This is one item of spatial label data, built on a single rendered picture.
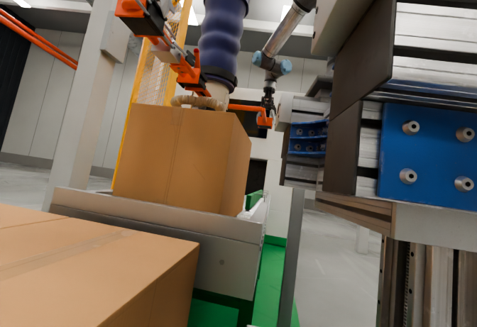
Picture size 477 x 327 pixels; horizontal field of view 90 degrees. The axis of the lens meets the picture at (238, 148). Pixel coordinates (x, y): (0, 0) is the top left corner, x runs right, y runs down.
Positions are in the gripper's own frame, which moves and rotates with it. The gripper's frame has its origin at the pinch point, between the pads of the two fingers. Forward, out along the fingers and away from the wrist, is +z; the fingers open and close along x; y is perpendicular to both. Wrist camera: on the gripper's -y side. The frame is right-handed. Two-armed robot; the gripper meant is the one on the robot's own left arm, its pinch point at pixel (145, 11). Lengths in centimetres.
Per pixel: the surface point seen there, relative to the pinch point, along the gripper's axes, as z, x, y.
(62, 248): 55, 1, -6
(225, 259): 60, -25, 22
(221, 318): 109, -18, 84
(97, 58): -31, 97, 89
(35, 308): 55, -12, -23
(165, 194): 46, 0, 30
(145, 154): 33.5, 10.4, 29.8
